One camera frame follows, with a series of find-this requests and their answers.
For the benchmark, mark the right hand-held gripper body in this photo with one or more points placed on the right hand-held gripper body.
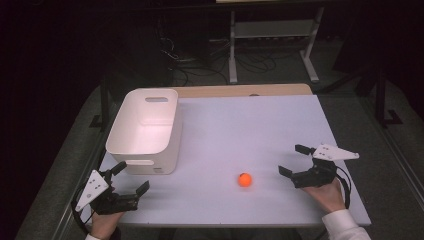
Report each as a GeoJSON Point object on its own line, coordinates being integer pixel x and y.
{"type": "Point", "coordinates": [318, 175]}

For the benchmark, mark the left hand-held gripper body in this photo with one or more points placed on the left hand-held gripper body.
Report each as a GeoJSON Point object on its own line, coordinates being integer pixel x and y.
{"type": "Point", "coordinates": [96, 195]}

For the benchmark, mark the orange ball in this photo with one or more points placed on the orange ball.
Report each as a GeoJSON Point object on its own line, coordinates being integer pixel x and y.
{"type": "Point", "coordinates": [245, 179]}

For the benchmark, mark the white plastic bin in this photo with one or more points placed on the white plastic bin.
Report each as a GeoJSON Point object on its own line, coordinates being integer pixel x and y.
{"type": "Point", "coordinates": [146, 133]}

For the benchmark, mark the person's right hand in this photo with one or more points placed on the person's right hand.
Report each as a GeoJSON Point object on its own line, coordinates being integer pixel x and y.
{"type": "Point", "coordinates": [326, 196]}

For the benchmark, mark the person's left hand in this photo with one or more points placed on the person's left hand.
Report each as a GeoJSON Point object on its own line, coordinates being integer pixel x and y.
{"type": "Point", "coordinates": [103, 226]}

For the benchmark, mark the black metal stand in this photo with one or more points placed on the black metal stand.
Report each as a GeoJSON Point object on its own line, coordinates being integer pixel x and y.
{"type": "Point", "coordinates": [381, 100]}
{"type": "Point", "coordinates": [105, 106]}

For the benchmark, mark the white metal stand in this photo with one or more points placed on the white metal stand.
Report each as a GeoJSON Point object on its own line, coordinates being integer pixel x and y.
{"type": "Point", "coordinates": [233, 50]}

